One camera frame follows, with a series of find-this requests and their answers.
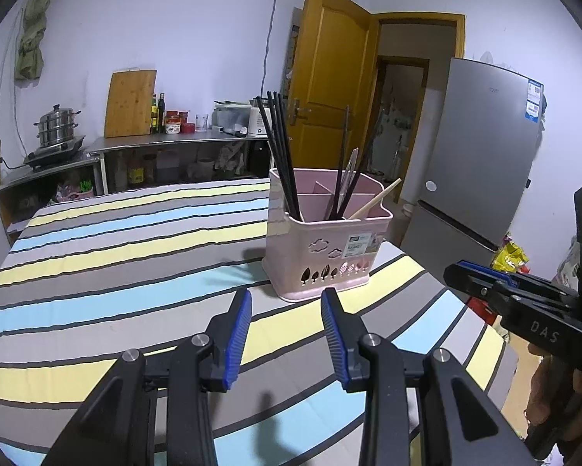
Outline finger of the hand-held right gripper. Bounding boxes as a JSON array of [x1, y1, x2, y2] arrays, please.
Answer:
[[443, 263, 514, 315], [455, 259, 579, 303]]

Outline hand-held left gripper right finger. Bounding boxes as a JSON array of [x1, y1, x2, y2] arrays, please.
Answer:
[[320, 287, 539, 466]]

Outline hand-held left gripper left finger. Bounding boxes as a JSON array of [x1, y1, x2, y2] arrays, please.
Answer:
[[41, 287, 254, 466]]

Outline pink utensil basket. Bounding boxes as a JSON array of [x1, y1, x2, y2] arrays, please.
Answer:
[[262, 167, 393, 302]]

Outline wooden chopstick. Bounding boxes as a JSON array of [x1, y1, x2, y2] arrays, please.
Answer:
[[347, 178, 402, 220]]

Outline thin grey metal utensil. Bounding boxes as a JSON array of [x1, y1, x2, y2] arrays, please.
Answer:
[[340, 147, 361, 214]]

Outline yellow snack packet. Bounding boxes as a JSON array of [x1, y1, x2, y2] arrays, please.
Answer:
[[490, 242, 530, 275]]

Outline red cardboard box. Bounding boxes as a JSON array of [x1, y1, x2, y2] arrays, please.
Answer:
[[466, 296, 501, 327]]

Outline silver refrigerator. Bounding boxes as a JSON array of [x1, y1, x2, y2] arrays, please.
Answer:
[[400, 57, 548, 253]]

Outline striped tablecloth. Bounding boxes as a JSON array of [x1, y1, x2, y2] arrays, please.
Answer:
[[0, 177, 519, 466]]

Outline yellow-labelled bottle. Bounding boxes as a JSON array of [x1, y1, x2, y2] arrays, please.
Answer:
[[126, 153, 145, 185]]

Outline white electric kettle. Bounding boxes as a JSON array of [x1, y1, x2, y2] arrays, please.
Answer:
[[248, 102, 274, 139]]

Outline small pink storage basket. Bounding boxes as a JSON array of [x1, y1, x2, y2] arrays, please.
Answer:
[[58, 184, 95, 202]]

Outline tall steel kitchen table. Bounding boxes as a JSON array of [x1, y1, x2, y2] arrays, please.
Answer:
[[84, 131, 272, 195]]

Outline low steel kitchen table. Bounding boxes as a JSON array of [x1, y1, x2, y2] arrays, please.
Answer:
[[0, 153, 102, 243]]

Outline wooden cutting board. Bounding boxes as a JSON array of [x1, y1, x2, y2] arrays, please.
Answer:
[[104, 68, 157, 138]]

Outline black induction cooker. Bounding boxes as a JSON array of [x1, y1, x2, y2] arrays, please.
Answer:
[[24, 135, 87, 170]]

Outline yellow wooden door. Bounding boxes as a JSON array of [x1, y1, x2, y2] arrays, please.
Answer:
[[288, 0, 380, 195]]

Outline steel steamer pot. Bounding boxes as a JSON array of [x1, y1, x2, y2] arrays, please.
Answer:
[[33, 104, 81, 149]]

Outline green hanging cloth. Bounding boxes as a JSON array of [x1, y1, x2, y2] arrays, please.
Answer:
[[13, 0, 61, 80]]

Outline metal door handle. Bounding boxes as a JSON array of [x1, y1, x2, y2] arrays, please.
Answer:
[[291, 98, 312, 124]]

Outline black wall cable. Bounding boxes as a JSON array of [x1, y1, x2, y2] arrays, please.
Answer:
[[263, 0, 283, 104]]

